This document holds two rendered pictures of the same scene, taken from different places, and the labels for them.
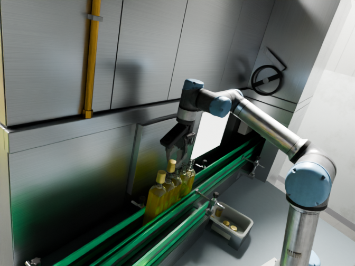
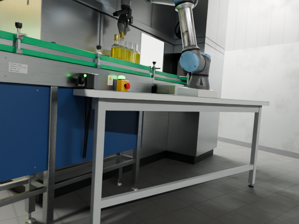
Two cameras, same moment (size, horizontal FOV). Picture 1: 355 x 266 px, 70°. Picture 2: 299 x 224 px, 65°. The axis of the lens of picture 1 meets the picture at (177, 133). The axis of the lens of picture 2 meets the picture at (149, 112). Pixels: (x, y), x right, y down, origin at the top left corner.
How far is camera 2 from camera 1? 1.33 m
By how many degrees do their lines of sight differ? 19
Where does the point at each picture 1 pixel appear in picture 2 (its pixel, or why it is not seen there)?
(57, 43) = not seen: outside the picture
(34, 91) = not seen: outside the picture
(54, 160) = (60, 6)
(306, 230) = (186, 16)
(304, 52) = (200, 6)
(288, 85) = (197, 28)
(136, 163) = (102, 37)
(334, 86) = (247, 58)
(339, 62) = (245, 41)
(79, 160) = (71, 14)
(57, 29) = not seen: outside the picture
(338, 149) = (264, 99)
